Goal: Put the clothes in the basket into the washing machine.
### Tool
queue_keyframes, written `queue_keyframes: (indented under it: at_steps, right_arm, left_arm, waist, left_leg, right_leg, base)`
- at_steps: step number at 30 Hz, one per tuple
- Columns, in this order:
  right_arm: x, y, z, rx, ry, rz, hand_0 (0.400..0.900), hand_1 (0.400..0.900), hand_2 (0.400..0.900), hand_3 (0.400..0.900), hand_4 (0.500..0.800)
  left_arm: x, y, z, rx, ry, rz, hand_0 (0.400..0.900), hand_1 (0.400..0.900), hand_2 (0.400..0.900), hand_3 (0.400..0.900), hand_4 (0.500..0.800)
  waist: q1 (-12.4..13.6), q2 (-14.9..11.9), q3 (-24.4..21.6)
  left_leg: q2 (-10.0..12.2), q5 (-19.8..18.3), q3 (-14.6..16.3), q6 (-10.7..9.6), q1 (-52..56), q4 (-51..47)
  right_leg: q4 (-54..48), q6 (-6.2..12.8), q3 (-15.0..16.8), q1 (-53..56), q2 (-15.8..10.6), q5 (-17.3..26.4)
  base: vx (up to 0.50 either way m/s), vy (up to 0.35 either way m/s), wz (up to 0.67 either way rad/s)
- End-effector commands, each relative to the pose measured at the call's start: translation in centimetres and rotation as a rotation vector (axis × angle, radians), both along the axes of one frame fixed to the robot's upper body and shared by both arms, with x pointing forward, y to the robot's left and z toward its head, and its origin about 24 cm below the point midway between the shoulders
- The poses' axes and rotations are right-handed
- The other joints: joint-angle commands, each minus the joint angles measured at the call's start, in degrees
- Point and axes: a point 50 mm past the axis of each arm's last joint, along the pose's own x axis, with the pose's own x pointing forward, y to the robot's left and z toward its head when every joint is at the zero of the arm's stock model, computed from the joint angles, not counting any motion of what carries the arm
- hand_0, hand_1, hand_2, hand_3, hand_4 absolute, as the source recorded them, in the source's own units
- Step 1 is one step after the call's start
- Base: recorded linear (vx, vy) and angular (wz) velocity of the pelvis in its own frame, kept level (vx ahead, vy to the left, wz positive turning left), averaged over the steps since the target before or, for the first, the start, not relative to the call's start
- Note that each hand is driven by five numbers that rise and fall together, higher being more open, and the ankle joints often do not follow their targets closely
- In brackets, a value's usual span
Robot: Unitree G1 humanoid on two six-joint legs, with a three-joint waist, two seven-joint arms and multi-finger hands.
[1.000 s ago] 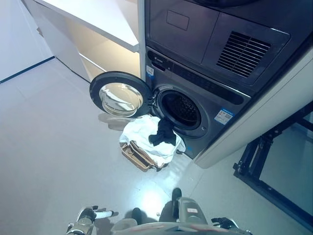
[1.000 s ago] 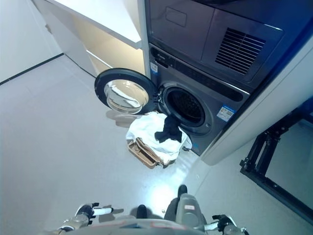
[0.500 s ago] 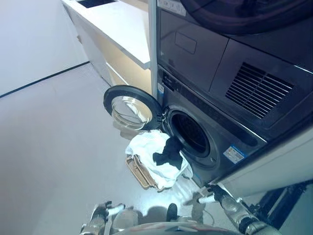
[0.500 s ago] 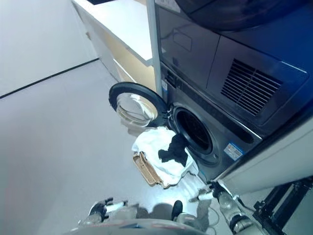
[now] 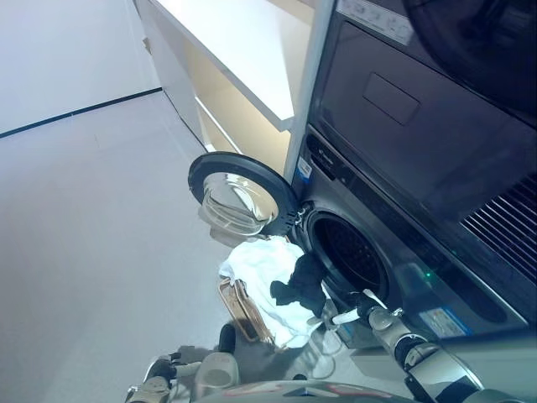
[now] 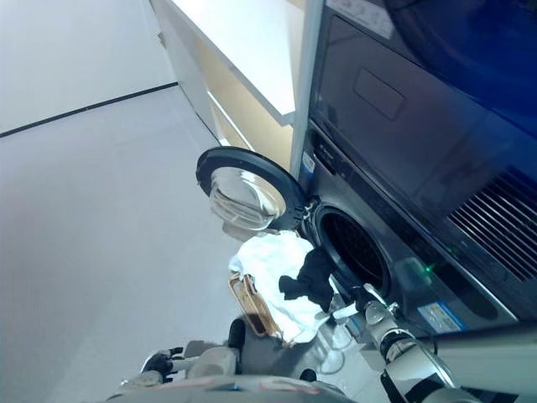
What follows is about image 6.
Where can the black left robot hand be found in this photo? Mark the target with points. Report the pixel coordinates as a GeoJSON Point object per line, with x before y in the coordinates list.
{"type": "Point", "coordinates": [157, 362]}

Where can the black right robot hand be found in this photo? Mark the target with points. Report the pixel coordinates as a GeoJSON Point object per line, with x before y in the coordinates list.
{"type": "Point", "coordinates": [364, 298]}

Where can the black garment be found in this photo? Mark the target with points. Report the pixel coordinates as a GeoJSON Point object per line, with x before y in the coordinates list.
{"type": "Point", "coordinates": [314, 273]}

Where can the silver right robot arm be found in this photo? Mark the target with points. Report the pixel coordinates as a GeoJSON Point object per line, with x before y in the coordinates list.
{"type": "Point", "coordinates": [419, 365]}

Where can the brown wicker laundry basket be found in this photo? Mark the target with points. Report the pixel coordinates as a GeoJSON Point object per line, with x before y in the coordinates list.
{"type": "Point", "coordinates": [251, 308]}

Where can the grey front-load washing machine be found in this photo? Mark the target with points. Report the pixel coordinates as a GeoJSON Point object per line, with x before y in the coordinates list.
{"type": "Point", "coordinates": [344, 176]}

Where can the round glass washing machine door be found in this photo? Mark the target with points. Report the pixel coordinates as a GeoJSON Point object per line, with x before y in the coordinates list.
{"type": "Point", "coordinates": [251, 161]}

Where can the wide blue white sticker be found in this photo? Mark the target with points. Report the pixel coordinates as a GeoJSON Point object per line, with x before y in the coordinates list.
{"type": "Point", "coordinates": [442, 319]}

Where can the grey robot torso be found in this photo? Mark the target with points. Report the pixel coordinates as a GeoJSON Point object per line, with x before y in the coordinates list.
{"type": "Point", "coordinates": [235, 391]}

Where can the black left robot foot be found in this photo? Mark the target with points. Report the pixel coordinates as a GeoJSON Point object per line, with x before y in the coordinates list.
{"type": "Point", "coordinates": [237, 333]}

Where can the black robot foot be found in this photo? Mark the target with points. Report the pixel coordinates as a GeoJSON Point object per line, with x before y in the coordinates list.
{"type": "Point", "coordinates": [237, 333]}
{"type": "Point", "coordinates": [308, 375]}

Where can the black right robot foot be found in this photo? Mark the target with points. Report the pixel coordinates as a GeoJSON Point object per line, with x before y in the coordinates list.
{"type": "Point", "coordinates": [308, 375]}

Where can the white cloth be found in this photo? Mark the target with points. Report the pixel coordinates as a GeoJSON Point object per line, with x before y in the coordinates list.
{"type": "Point", "coordinates": [268, 268]}

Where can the narrow blue energy label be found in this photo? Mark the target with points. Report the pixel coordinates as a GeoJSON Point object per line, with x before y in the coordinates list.
{"type": "Point", "coordinates": [308, 163]}

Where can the grey stacked dryer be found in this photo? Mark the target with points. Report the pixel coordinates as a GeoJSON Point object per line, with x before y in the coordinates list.
{"type": "Point", "coordinates": [419, 126]}

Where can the white shelf counter unit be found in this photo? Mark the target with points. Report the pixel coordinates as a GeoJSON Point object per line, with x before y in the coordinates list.
{"type": "Point", "coordinates": [235, 42]}

